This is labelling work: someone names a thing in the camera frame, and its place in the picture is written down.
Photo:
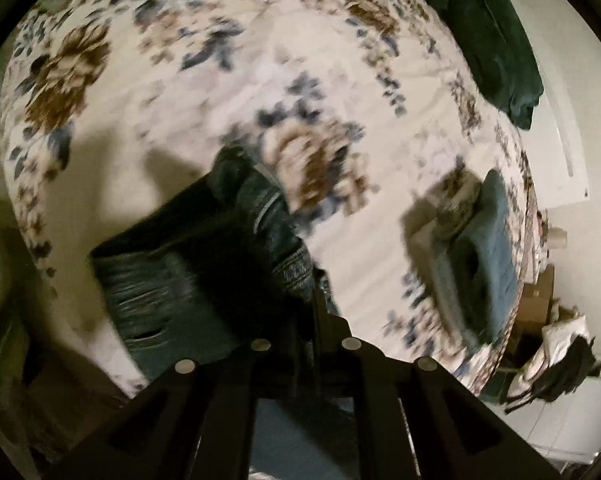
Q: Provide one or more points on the chair piled with clothes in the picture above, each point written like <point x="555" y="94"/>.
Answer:
<point x="559" y="366"/>

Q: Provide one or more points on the white bed headboard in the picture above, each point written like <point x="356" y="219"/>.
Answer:
<point x="554" y="150"/>

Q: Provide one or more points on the dark blue jeans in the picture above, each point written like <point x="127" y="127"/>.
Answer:
<point x="189" y="282"/>

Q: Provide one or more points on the large cardboard box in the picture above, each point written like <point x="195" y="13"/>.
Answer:
<point x="533" y="310"/>

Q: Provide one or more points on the dark green folded blanket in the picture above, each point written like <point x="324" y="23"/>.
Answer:
<point x="498" y="53"/>

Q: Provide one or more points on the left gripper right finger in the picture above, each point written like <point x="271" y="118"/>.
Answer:
<point x="415" y="420"/>

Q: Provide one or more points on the stack of folded jeans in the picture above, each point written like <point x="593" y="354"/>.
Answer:
<point x="458" y="238"/>

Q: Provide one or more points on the floral white bed blanket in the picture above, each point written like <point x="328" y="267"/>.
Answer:
<point x="108" y="108"/>

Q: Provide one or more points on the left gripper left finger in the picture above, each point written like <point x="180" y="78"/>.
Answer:
<point x="213" y="420"/>

